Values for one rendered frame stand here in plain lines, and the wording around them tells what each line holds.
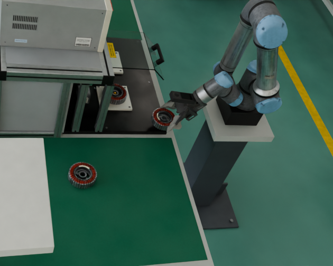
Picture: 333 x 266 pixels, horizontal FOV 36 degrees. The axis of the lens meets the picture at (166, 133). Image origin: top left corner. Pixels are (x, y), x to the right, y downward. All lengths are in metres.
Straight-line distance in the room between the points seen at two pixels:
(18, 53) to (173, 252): 0.95
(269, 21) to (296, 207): 1.70
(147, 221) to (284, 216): 1.46
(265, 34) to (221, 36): 2.43
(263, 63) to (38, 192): 1.10
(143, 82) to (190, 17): 2.03
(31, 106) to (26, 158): 0.55
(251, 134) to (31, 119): 1.05
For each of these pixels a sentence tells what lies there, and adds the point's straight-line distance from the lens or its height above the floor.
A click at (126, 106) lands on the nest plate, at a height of 0.78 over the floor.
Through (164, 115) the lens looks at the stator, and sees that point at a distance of 2.31.
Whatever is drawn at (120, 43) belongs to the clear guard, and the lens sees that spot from 2.22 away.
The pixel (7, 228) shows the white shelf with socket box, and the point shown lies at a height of 1.21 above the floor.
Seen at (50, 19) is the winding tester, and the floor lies 1.25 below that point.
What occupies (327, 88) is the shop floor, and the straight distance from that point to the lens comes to 4.46.
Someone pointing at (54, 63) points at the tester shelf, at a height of 1.11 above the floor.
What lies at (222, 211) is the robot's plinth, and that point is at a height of 0.02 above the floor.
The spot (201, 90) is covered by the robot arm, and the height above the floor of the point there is 1.02.
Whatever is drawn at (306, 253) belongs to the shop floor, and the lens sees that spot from 3.26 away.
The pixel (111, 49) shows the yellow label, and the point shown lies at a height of 1.07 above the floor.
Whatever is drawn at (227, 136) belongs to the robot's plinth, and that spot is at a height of 0.75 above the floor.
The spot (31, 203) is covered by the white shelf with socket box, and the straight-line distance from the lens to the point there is 1.46.
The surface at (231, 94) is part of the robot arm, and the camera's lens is 2.24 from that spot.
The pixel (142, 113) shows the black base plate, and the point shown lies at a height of 0.77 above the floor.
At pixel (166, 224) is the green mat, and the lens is 2.06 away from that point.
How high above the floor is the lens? 2.43
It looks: 46 degrees down
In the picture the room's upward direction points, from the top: 23 degrees clockwise
